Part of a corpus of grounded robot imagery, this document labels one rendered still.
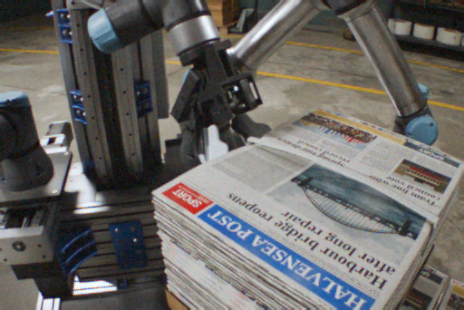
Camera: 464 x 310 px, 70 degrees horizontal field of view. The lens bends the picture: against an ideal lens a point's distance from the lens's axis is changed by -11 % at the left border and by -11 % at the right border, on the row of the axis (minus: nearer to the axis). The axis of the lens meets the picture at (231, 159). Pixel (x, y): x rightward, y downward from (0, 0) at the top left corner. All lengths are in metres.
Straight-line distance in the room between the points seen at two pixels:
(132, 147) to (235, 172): 0.58
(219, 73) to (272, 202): 0.22
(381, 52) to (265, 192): 0.47
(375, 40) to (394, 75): 0.09
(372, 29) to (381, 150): 0.31
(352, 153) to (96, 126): 0.67
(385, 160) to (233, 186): 0.23
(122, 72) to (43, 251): 0.47
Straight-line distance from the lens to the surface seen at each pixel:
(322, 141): 0.57
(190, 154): 0.95
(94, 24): 0.63
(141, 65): 1.04
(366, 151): 0.56
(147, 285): 1.45
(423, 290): 0.70
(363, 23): 0.79
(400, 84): 0.83
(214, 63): 0.55
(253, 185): 0.45
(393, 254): 0.39
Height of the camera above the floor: 1.32
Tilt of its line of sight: 31 degrees down
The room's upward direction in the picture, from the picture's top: straight up
